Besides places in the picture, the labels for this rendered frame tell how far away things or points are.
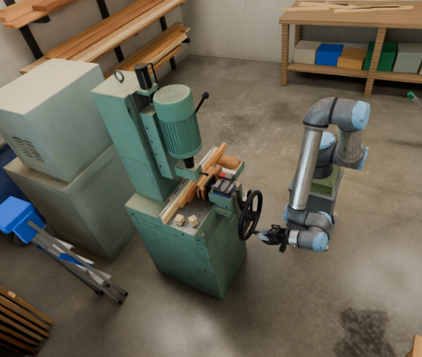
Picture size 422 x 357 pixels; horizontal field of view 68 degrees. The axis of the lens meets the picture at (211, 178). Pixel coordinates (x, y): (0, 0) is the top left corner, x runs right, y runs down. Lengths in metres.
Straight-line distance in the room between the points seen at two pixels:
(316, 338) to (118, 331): 1.33
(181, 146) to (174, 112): 0.19
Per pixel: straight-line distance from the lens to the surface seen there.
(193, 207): 1.70
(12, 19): 3.18
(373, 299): 2.49
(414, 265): 2.71
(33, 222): 1.78
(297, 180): 1.60
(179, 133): 1.45
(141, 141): 1.61
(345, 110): 1.46
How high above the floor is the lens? 2.18
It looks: 44 degrees down
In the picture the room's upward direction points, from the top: 11 degrees counter-clockwise
